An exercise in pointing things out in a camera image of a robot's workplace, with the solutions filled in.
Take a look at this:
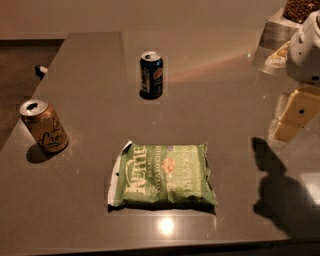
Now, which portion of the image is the gold sparkling water can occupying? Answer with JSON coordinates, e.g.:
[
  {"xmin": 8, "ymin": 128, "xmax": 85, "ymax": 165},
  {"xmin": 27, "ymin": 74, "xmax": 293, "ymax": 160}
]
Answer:
[{"xmin": 20, "ymin": 97, "xmax": 68, "ymax": 154}]

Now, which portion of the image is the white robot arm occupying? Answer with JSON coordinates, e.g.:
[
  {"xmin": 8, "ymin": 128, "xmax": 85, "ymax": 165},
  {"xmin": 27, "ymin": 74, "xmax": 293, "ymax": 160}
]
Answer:
[{"xmin": 265, "ymin": 11, "xmax": 320, "ymax": 142}]

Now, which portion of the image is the dark blue soda can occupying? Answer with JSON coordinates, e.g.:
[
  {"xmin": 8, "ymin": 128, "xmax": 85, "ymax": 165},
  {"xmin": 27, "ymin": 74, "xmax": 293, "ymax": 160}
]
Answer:
[{"xmin": 140, "ymin": 50, "xmax": 163, "ymax": 99}]

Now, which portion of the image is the green jalapeno chip bag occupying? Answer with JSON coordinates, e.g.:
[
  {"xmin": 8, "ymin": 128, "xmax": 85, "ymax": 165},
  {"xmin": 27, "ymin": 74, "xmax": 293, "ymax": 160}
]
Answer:
[{"xmin": 107, "ymin": 142, "xmax": 217, "ymax": 213}]

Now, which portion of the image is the small black white object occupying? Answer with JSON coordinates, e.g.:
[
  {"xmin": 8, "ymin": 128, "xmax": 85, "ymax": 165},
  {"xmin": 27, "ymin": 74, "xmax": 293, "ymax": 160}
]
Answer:
[{"xmin": 35, "ymin": 65, "xmax": 48, "ymax": 79}]

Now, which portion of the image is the metal container with brown contents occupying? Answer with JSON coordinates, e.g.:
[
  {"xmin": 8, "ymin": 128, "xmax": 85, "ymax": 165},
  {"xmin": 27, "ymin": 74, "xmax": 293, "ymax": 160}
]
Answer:
[{"xmin": 253, "ymin": 0, "xmax": 320, "ymax": 74}]

